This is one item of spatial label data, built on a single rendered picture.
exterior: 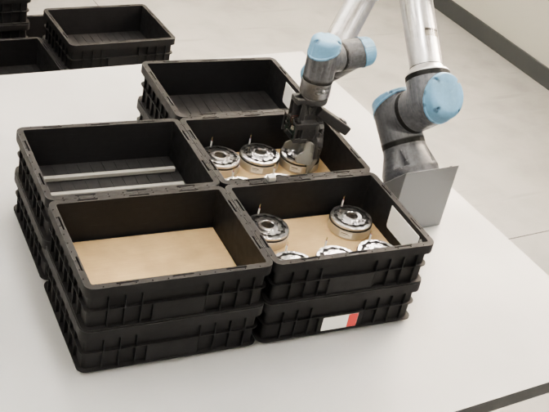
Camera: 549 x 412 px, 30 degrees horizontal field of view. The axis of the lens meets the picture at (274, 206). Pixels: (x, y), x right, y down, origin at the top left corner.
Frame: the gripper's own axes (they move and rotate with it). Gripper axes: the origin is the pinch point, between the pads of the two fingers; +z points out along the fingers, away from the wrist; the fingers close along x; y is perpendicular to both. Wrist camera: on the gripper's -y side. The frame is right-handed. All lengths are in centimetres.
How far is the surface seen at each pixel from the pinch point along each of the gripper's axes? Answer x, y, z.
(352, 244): 31.9, 2.5, 2.0
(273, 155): -2.8, 8.2, -1.2
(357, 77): -193, -141, 85
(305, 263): 47, 24, -8
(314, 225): 23.1, 8.1, 2.0
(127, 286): 47, 63, -8
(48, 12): -144, 29, 26
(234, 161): -2.1, 19.2, -0.8
